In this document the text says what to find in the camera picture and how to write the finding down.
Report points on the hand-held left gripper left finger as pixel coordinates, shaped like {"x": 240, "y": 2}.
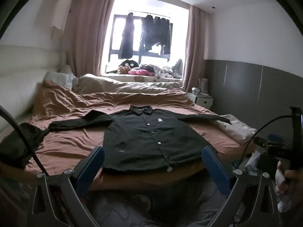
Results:
{"x": 91, "y": 167}

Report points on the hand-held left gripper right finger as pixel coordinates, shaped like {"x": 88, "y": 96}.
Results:
{"x": 215, "y": 170}

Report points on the black button shirt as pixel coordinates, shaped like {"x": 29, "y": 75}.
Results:
{"x": 142, "y": 141}

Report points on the pile of light clothes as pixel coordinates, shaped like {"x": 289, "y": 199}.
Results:
{"x": 163, "y": 72}

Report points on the person's right hand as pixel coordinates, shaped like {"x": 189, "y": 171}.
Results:
{"x": 294, "y": 177}

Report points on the brown duvet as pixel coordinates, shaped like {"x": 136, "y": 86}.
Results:
{"x": 71, "y": 144}

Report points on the white folded blanket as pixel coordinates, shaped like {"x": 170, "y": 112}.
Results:
{"x": 239, "y": 130}

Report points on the person's grey printed pants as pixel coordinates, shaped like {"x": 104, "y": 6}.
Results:
{"x": 132, "y": 212}

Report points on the white nightstand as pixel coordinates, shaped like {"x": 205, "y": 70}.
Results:
{"x": 201, "y": 100}

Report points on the dark cloth pile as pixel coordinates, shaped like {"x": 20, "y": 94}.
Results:
{"x": 16, "y": 144}

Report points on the small jar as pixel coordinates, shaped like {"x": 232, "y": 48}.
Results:
{"x": 195, "y": 90}

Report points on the beige duvet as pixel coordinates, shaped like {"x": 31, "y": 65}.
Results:
{"x": 106, "y": 85}

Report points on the upright books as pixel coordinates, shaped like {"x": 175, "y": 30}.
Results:
{"x": 203, "y": 86}

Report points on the white pillow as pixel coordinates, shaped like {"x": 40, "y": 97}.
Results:
{"x": 59, "y": 78}

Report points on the brown plush toy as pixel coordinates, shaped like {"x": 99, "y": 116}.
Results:
{"x": 123, "y": 69}

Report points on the pink plush toy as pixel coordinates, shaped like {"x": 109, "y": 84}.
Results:
{"x": 139, "y": 72}

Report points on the grey cushion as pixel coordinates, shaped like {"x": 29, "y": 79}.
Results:
{"x": 179, "y": 67}

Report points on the black plush toy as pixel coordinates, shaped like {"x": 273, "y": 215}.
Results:
{"x": 129, "y": 63}

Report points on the white padded headboard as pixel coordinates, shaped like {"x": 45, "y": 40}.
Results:
{"x": 23, "y": 75}

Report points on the pink curtain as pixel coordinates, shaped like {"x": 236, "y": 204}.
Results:
{"x": 195, "y": 52}
{"x": 90, "y": 28}

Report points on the hanging dark pants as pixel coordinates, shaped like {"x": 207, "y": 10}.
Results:
{"x": 127, "y": 40}

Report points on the window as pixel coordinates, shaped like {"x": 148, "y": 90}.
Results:
{"x": 177, "y": 40}

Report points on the hanging dark garments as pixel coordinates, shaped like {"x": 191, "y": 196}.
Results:
{"x": 153, "y": 33}

